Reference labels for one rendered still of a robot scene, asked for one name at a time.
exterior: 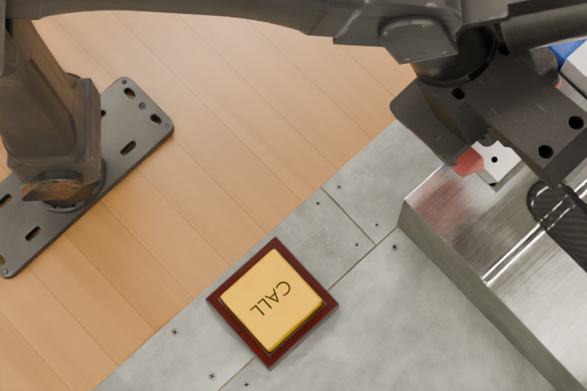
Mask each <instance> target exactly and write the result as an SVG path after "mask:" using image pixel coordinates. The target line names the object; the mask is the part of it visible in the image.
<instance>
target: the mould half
mask: <svg viewBox="0 0 587 391"><path fill-rule="evenodd" d="M558 74H559V73H558ZM559 77H560V79H561V81H562V85H561V86H560V87H559V88H558V90H559V91H560V92H562V93H563V94H564V95H566V96H567V97H568V98H570V99H571V100H572V101H574V102H575V103H576V104H577V105H579V106H580V107H581V108H582V109H583V110H584V111H585V112H587V99H586V98H585V97H584V96H582V95H581V94H580V93H579V92H578V91H577V90H576V89H575V88H574V87H573V86H572V85H571V84H570V83H569V82H568V81H567V80H565V79H564V78H563V77H562V76H561V75H560V74H559ZM539 181H540V179H539V178H538V177H537V176H536V175H535V174H534V172H533V171H532V170H531V169H530V168H529V167H528V166H527V165H526V166H525V167H524V168H523V169H522V170H521V171H520V172H519V173H517V174H516V175H515V176H514V177H513V178H512V179H511V180H510V181H509V182H508V183H507V184H505V185H504V186H503V187H502V188H501V189H500V190H499V191H498V192H497V193H495V192H494V191H493V190H492V189H491V188H490V187H489V186H488V185H487V184H486V183H485V182H484V181H483V180H482V179H481V178H480V177H479V176H478V175H477V174H476V173H473V174H471V175H468V176H466V177H461V176H459V175H457V174H456V173H455V172H454V171H453V170H452V169H451V168H450V167H448V166H446V165H445V164H444V163H443V164H442V165H441V166H440V167H439V168H438V169H436V170H435V171H434V172H433V173H432V174H431V175H430V176H429V177H428V178H426V179H425V180H424V181H423V182H422V183H421V184H420V185H419V186H418V187H416V188H415V189H414V190H413V191H412V192H411V193H410V194H409V195H408V196H406V197H405V199H404V203H403V206H402V208H401V212H400V215H399V218H398V221H397V226H398V227H399V228H400V229H401V230H402V231H403V232H404V234H405V235H406V236H407V237H408V238H409V239H410V240H411V241H412V242H413V243H414V244H415V245H417V247H418V248H419V249H420V250H421V251H423V252H424V254H425V255H426V256H427V257H428V258H430V260H431V261H432V262H433V263H434V264H435V265H436V266H437V267H438V268H439V269H440V270H441V271H442V272H443V273H444V274H445V275H446V276H447V277H448V278H449V279H450V280H451V281H452V282H453V283H454V284H455V286H456V287H457V288H458V289H459V290H460V291H461V292H462V293H463V294H464V295H465V296H466V297H467V298H468V299H469V300H470V301H471V302H472V303H473V304H474V305H475V306H476V307H477V308H478V309H479V310H480V312H481V313H482V314H483V315H484V316H485V317H486V318H487V319H488V320H489V321H490V322H491V323H492V324H493V325H494V326H495V327H496V328H497V329H498V330H499V331H500V332H501V333H502V334H503V335H504V336H505V337H506V339H507V340H508V341H509V342H510V343H511V344H512V345H513V346H514V347H515V348H516V349H517V350H518V351H519V352H520V353H521V354H522V355H523V356H524V357H525V358H526V359H527V360H528V361H529V362H530V363H531V365H532V366H533V367H534V368H535V369H536V370H537V371H538V372H539V373H540V374H541V375H542V376H543V377H544V378H545V379H546V380H547V381H548V382H549V383H550V384H551V385H552V386H553V387H554V388H555V389H556V391H587V273H586V272H585V271H584V270H583V269H582V268H581V267H580V266H579V265H578V264H577V263H576V262H575V261H574V260H573V259H572V258H571V257H570V256H569V255H568V254H567V253H566V252H565V251H564V250H563V249H562V248H561V247H560V246H559V245H558V244H557V243H556V242H555V241H554V240H553V239H552V238H551V237H550V236H549V235H548V234H547V233H546V232H545V231H544V230H543V228H542V227H541V226H540V224H539V223H538V222H537V221H536V220H535V219H534V218H533V217H534V216H533V215H532V214H531V212H530V210H529V208H528V201H527V200H528V192H529V191H530V189H531V188H532V187H533V185H534V184H536V183H537V182H539ZM564 184H565V185H566V186H568V185H569V186H570V187H571V188H572V189H573V190H574V191H575V192H576V193H577V195H578V196H579V197H580V198H581V199H582V200H583V201H584V202H585V203H586V204H587V166H586V167H585V168H584V169H583V170H582V171H581V172H580V173H579V174H578V175H577V176H576V177H575V178H574V179H573V180H572V181H571V182H570V183H564Z"/></svg>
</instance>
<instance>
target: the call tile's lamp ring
mask: <svg viewBox="0 0 587 391"><path fill-rule="evenodd" d="M274 248H275V249H276V250H277V251H278V252H279V253H280V254H281V255H282V257H283V258H285V259H286V261H287V262H288V263H290V265H292V266H293V268H294V269H295V270H296V271H297V272H298V273H299V274H300V275H301V276H302V277H303V278H304V279H305V281H306V282H307V283H308V284H309V285H310V286H311V287H312V288H313V289H314V290H315V292H316V293H317V294H318V295H319V296H320V297H321V298H322V299H323V300H324V301H325V302H326V303H327V304H326V305H325V306H324V307H322V308H321V309H320V310H319V311H318V312H317V313H316V314H315V315H314V316H313V317H312V318H311V319H310V320H309V321H308V322H307V323H306V324H305V325H304V326H302V327H301V328H300V329H299V330H298V331H297V332H296V333H295V334H294V335H293V336H291V337H290V338H289V339H288V340H287V341H286V342H285V343H284V344H283V345H282V346H280V347H279V348H278V349H277V350H276V351H275V352H274V353H273V354H272V355H271V356H268V355H267V354H266V353H265V351H264V350H263V349H262V348H261V347H260V346H259V345H258V343H257V342H256V341H255V340H254V339H253V338H252V337H251V336H250V334H249V333H248V332H247V331H246V330H245V329H244V328H243V327H242V326H241V325H240V324H239V323H238V322H237V320H235V319H234V317H233V316H232V315H231V314H230V313H229V312H228V311H227V310H226V308H225V307H224V306H223V305H222V304H221V303H220V302H219V301H218V299H219V298H220V297H221V296H222V294H223V293H224V292H226V291H227V290H228V289H229V288H230V287H231V286H232V285H234V284H235V283H236V282H237V281H238V280H239V279H240V278H242V277H243V276H244V275H245V274H246V273H247V272H248V271H249V270H250V269H251V268H252V267H253V266H254V265H255V264H256V263H257V262H259V261H260V260H261V259H262V258H263V257H264V256H265V255H267V254H268V253H269V252H270V251H271V250H273V249H274ZM207 300H208V301H209V303H210V304H211V305H212V306H213V307H214V308H215V309H216V310H217V312H218V313H219V314H220V315H221V316H222V317H223V318H224V320H225V321H226V322H227V323H228V324H229V325H230V326H231V328H232V329H233V330H234V331H235V332H236V333H237V334H238V335H239V337H240V338H241V339H242V340H243V341H244V342H245V343H246V344H247V345H248V346H249V347H250V348H251V349H252V350H253V351H254V353H255V354H256V355H257V356H258V357H259V358H260V359H261V360H262V362H263V363H264V364H265V365H266V366H267V367H268V368H270V367H271V366H272V365H273V364H274V363H275V362H276V361H277V360H278V359H280V358H281V357H282V356H283V355H284V354H285V353H286V352H287V351H288V350H289V349H290V348H292V347H293V346H294V345H295V344H296V343H297V342H298V341H299V340H300V339H302V338H303V337H304V336H305V335H306V334H307V333H308V332H309V331H310V330H311V329H312V328H314V327H315V326H316V325H317V324H318V323H319V322H320V321H321V320H322V319H324V318H325V317H326V316H327V315H328V314H329V313H330V312H331V311H332V310H333V309H334V308H336V307H337V306H338V304H337V303H336V302H335V300H334V299H333V298H332V297H331V296H330V295H329V294H328V293H327V292H326V291H325V290H324V288H323V287H322V286H321V285H320V284H319V283H318V282H317V281H316V280H315V279H314V278H313V276H312V275H311V274H310V273H309V272H308V271H307V270H306V269H305V268H304V267H303V266H302V265H301V264H300V262H299V261H298V260H297V259H296V258H295V257H294V256H293V255H292V254H291V253H290V252H289V250H288V249H287V248H286V247H285V246H284V245H283V244H282V243H281V242H280V241H279V240H278V238H277V237H275V238H274V239H273V240H272V241H270V242H269V243H268V244H267V245H266V246H265V247H264V248H262V249H261V250H260V251H259V252H258V253H257V254H256V255H255V256H253V257H252V258H251V259H250V260H249V261H248V262H247V263H245V264H244V265H243V266H242V267H241V268H240V269H239V270H238V271H236V272H235V273H234V274H233V275H232V276H231V277H230V278H228V279H227V280H226V281H225V282H224V283H223V284H222V285H220V286H219V287H218V288H217V289H216V290H215V291H214V292H213V293H212V294H211V295H210V296H209V297H208V298H207Z"/></svg>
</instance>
